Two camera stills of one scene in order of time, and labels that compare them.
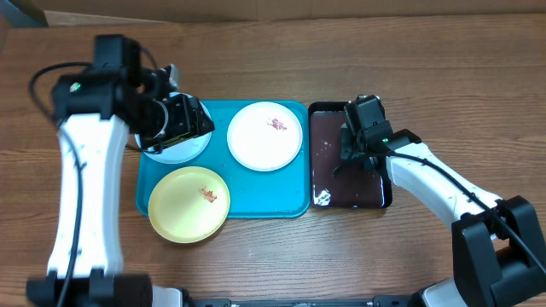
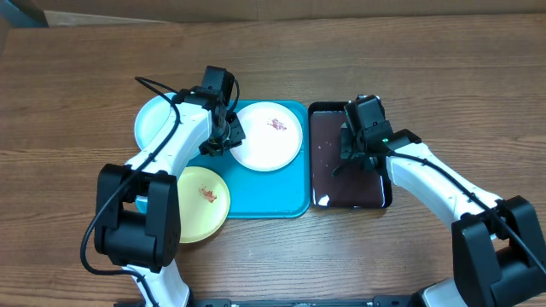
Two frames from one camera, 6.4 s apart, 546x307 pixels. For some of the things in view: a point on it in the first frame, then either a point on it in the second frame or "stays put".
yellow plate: x=188 y=205 stays put
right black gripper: x=350 y=137 stays put
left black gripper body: x=181 y=121 to x=225 y=138
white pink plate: x=264 y=136 stays put
